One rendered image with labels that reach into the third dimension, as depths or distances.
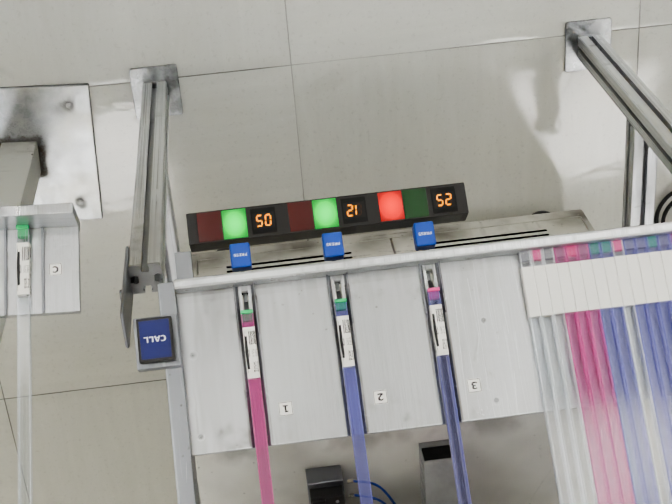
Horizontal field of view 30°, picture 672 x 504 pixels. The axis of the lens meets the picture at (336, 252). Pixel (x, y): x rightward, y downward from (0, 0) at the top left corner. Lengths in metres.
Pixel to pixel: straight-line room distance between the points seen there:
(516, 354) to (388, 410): 0.16
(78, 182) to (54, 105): 0.15
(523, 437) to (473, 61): 0.70
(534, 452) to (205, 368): 0.56
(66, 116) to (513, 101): 0.77
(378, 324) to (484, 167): 0.84
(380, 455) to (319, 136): 0.66
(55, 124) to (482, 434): 0.90
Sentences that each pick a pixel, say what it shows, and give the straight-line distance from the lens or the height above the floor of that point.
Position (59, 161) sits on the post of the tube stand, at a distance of 2.20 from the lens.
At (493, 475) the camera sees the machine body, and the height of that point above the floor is 0.62.
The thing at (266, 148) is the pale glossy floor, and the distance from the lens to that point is 2.19.
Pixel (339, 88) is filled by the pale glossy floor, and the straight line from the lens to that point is 2.16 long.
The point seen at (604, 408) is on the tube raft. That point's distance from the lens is 1.48.
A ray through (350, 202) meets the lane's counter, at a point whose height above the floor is 0.65.
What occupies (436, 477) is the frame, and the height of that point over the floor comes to 0.66.
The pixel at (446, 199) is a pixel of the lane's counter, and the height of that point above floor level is 0.66.
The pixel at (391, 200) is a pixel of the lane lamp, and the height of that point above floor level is 0.65.
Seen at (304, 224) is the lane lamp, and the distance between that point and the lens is 1.51.
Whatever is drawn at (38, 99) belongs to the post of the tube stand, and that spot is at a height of 0.01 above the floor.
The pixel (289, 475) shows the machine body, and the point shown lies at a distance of 1.77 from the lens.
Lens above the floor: 2.00
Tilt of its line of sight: 61 degrees down
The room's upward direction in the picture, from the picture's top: 167 degrees clockwise
